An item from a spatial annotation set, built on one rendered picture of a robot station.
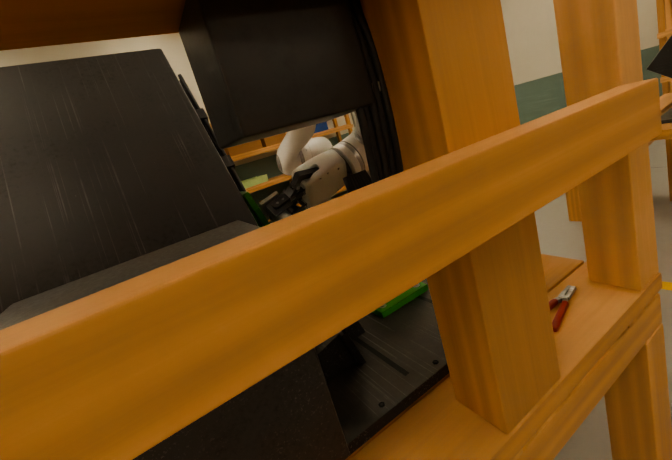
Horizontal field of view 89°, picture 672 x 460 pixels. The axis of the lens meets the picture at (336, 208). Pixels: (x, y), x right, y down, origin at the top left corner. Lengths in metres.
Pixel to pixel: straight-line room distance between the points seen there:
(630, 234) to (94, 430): 0.83
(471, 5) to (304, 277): 0.36
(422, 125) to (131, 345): 0.35
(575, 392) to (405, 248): 0.49
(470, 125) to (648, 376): 0.73
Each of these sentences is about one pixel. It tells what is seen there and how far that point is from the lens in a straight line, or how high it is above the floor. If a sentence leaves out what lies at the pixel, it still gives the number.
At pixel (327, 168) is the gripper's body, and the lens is 0.64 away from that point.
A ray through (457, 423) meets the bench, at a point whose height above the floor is 0.88.
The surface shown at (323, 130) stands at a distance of 6.94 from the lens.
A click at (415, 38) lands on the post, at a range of 0.42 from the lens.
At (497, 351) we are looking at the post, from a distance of 0.52.
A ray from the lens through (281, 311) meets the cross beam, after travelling 0.25.
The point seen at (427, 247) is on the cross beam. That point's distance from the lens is 0.31.
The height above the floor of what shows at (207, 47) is 1.44.
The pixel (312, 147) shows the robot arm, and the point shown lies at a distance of 1.35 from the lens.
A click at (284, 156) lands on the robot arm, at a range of 1.32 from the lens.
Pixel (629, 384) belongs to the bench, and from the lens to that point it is 1.05.
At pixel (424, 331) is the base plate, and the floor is 0.90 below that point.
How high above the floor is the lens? 1.33
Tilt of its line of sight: 12 degrees down
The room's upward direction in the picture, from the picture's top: 16 degrees counter-clockwise
